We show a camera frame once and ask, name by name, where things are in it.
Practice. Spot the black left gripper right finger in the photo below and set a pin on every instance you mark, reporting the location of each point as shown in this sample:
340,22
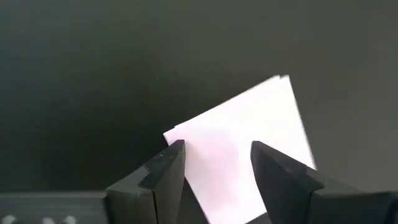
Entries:
289,193

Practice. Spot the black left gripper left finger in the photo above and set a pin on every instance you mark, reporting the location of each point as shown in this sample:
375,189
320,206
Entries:
155,186

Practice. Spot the pink sticky note pad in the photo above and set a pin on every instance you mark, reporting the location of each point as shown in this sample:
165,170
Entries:
242,130

